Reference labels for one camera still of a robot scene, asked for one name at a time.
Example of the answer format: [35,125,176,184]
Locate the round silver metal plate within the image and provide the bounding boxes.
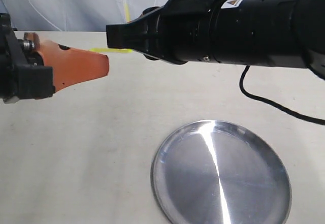
[150,120,292,223]

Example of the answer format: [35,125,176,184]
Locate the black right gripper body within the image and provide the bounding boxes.
[159,0,223,64]

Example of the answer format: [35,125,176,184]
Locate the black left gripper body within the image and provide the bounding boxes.
[1,13,55,104]

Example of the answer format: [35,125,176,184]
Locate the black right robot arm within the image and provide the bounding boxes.
[106,0,324,78]

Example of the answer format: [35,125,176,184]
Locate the black cable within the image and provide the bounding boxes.
[239,65,325,126]

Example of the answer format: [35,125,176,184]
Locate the yellow plastic straw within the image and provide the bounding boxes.
[89,0,132,54]

